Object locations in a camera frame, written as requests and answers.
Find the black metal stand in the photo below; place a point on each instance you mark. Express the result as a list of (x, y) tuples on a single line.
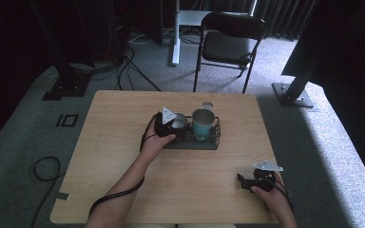
[(68, 85), (293, 95)]

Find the white desk frame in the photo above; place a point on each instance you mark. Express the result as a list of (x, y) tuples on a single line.
[(176, 47)]

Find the black folding chair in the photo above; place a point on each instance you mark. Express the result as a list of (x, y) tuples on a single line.
[(226, 47)]

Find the teal metal cup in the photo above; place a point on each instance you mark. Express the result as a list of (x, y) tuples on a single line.
[(202, 126)]

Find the grey tape piece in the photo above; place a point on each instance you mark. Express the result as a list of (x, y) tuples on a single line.
[(62, 196)]

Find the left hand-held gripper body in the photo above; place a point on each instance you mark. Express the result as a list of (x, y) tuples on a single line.
[(166, 122)]

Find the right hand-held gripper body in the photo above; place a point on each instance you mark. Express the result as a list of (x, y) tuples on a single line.
[(264, 177)]

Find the round grey table grommet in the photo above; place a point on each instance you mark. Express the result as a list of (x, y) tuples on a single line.
[(207, 104)]

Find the person's left hand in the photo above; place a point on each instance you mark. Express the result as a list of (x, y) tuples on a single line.
[(153, 145)]

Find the person's right hand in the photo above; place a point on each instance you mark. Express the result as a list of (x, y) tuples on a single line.
[(275, 198)]

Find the dark pleated curtain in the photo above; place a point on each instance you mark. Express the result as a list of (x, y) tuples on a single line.
[(282, 17)]

